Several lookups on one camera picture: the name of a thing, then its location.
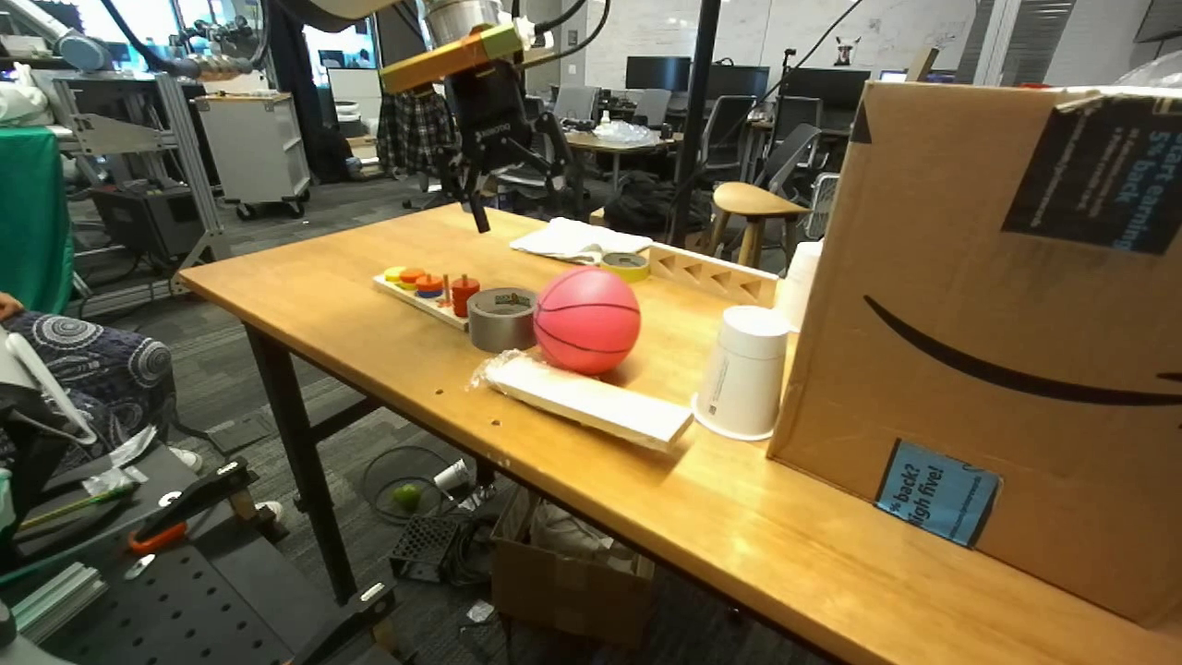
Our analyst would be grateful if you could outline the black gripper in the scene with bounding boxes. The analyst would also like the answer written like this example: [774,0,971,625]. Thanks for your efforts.
[446,60,532,231]

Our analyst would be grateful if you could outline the pink rubber ball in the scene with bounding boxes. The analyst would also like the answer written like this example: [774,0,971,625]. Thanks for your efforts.
[532,267,641,373]

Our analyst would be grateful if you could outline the yellow tape roll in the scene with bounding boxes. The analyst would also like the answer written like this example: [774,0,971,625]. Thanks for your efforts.
[598,252,651,281]

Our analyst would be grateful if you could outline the white folded towel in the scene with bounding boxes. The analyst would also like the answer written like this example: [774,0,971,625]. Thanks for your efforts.
[512,219,651,263]

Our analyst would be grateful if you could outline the wooden shape sorter block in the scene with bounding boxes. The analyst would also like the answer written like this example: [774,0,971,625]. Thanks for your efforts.
[478,352,689,446]

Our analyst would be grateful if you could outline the wooden rack with holes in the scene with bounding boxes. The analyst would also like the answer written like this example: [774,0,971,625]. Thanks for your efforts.
[646,242,774,305]

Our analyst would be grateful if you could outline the white rolling cabinet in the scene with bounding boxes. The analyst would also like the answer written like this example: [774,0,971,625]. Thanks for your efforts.
[193,91,310,219]

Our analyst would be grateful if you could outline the round wooden stool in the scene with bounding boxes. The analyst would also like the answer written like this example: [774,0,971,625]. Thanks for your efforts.
[707,180,805,267]

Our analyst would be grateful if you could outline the white paper cup front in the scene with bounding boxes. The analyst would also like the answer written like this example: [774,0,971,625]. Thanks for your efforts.
[689,305,795,439]

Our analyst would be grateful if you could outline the white paper cup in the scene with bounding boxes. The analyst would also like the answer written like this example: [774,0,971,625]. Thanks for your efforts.
[774,238,825,325]
[689,305,795,439]

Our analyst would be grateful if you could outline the white paper cup back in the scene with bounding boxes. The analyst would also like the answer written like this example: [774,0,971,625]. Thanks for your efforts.
[774,238,825,325]

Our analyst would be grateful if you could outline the black perforated breadboard plate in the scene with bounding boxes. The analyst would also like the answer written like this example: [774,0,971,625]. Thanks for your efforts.
[43,533,341,665]

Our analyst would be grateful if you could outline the large amazon cardboard box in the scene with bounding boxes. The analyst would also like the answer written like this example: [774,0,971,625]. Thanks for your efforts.
[768,84,1182,625]

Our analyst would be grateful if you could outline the red ring stack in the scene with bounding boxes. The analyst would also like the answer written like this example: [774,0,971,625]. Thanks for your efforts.
[451,272,479,317]

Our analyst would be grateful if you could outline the wooden ring stacking board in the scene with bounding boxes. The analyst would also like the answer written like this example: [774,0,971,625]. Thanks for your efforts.
[372,267,468,328]

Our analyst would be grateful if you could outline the grey duct tape roll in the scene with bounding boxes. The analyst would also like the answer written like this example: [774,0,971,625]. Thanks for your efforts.
[468,289,537,354]

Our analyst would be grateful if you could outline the orange handled clamp left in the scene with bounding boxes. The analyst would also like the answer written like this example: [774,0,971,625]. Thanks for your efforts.
[127,456,256,557]

